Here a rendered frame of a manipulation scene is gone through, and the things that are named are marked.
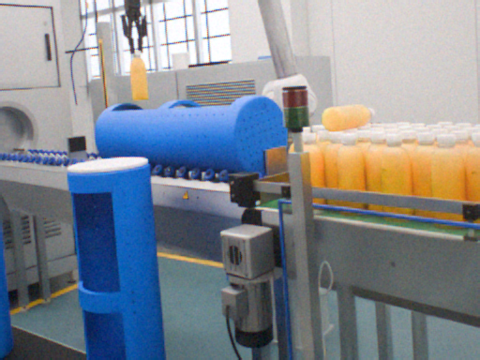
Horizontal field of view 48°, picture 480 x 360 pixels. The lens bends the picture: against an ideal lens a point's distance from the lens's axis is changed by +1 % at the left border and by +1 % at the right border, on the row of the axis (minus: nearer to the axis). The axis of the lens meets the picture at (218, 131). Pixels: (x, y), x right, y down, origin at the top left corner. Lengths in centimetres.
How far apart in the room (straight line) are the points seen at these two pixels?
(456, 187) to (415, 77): 332
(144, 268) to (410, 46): 329
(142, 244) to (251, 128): 54
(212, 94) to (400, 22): 167
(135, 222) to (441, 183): 98
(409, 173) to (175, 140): 90
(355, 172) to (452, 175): 25
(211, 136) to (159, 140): 29
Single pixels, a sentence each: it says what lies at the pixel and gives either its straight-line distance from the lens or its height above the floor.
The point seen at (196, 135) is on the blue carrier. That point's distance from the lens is 189.
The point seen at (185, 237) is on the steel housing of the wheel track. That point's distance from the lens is 212.
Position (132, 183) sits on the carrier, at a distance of 182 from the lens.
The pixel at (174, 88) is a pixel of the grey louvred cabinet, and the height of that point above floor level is 130.
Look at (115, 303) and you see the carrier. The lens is 190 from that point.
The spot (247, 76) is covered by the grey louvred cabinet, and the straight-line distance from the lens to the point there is 383.
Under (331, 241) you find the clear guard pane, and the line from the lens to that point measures 142.
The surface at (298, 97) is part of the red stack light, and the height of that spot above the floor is 123.
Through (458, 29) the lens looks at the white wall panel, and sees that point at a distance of 455.
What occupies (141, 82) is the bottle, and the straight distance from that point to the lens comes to 241.
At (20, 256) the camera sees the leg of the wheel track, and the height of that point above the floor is 35.
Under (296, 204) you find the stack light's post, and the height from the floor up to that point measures 97.
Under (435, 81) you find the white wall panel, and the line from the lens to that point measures 459.
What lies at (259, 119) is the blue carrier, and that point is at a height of 115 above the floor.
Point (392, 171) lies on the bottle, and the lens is 140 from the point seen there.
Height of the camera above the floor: 127
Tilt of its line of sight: 5 degrees down
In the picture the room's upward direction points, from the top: 4 degrees counter-clockwise
